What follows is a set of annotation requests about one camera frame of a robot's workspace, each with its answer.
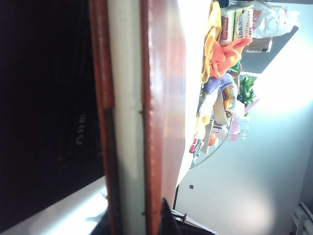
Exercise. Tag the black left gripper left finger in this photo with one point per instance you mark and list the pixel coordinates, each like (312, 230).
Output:
(104, 226)

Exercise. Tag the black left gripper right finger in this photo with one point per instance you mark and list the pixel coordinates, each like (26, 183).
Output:
(168, 222)

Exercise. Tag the cream snack package red band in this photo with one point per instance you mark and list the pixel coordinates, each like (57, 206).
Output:
(234, 24)

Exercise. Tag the orange cloth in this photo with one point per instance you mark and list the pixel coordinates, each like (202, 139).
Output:
(222, 61)

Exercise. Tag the small grey cardboard box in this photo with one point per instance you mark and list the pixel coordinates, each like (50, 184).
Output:
(259, 45)

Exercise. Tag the red leather-cover book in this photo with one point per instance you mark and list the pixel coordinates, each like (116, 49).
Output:
(161, 98)

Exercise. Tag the yellow cloth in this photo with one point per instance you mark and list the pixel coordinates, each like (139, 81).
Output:
(207, 49)

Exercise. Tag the red and white small package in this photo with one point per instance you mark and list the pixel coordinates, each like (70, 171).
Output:
(196, 145)

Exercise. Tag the striped colourful package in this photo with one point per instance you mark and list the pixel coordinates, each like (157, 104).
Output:
(229, 98)

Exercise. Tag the pink transparent box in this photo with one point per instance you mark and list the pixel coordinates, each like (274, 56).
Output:
(238, 127)

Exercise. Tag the clear plastic bag red print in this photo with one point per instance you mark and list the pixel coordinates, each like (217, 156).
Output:
(271, 19)

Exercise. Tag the green potted plant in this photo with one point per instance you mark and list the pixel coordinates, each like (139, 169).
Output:
(247, 90)

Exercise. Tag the white ribbed fixture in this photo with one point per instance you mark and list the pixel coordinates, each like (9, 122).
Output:
(304, 220)

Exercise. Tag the purple-blue cloth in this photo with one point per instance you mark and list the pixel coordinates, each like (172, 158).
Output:
(215, 84)

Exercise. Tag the grey-brown desk partition panel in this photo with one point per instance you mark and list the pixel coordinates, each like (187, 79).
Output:
(274, 54)

